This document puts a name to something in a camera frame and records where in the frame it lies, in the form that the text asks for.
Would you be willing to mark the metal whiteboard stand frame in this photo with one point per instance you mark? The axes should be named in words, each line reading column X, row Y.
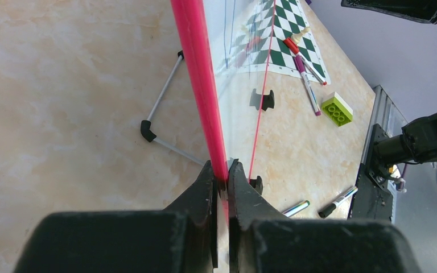
column 172, row 111

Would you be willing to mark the black capped marker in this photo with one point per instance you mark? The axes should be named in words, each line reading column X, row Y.
column 327, row 210

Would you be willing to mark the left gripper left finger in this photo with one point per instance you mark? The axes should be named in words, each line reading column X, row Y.
column 179, row 238

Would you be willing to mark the red marker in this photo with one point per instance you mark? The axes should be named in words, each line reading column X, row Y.
column 295, row 49

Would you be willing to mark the green white chessboard mat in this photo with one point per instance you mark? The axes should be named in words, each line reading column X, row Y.
column 290, row 18

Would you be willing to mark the green white toy brick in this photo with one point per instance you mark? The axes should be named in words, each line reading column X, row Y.
column 337, row 110

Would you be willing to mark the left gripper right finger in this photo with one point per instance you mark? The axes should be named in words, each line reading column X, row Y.
column 262, row 239

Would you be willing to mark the white board with pink frame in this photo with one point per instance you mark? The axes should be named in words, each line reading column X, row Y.
column 226, row 45

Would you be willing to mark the left black whiteboard foot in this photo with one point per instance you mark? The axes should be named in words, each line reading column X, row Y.
column 257, row 184

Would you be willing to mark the right black whiteboard foot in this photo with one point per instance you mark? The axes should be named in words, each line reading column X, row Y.
column 268, row 101

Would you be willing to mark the green capped marker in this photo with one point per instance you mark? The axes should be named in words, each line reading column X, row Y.
column 295, row 209

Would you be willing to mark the pink purple marker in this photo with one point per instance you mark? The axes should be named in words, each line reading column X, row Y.
column 300, row 67

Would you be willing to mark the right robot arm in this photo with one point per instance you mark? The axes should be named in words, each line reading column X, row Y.
column 417, row 142

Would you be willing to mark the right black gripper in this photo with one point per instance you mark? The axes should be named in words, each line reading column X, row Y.
column 421, row 11

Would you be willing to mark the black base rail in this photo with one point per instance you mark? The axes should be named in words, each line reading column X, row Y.
column 373, row 199

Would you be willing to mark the black whiteboard foot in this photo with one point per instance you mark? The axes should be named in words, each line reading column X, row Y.
column 257, row 184
column 268, row 101

